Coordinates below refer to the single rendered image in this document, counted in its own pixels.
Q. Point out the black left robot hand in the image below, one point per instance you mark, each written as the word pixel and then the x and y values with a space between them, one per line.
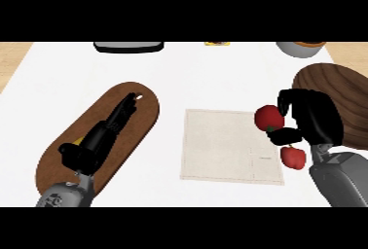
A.
pixel 97 136

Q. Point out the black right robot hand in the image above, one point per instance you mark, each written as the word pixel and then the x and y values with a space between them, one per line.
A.
pixel 316 120

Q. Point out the red tomato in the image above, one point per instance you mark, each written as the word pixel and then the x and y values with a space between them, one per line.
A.
pixel 267 117

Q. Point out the small yellow object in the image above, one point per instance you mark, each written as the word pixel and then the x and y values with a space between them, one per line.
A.
pixel 217 43

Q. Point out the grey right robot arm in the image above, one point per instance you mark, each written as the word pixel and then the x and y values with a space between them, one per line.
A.
pixel 338 176

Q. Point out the red bell pepper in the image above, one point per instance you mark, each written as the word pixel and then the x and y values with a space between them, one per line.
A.
pixel 292 157

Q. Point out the grey pot with brown contents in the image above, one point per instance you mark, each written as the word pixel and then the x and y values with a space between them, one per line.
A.
pixel 301 49

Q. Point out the dark wooden bowl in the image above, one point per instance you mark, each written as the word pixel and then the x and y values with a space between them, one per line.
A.
pixel 341 87

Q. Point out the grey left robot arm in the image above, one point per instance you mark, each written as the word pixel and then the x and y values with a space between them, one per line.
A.
pixel 66 194

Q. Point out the yellow item under hand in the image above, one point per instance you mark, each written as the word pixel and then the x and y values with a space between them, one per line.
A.
pixel 78 140

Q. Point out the beige cloth placemat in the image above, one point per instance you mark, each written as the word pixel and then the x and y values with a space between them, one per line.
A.
pixel 224 146

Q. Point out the brown oval cutting board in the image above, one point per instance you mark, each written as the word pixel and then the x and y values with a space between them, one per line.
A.
pixel 97 142

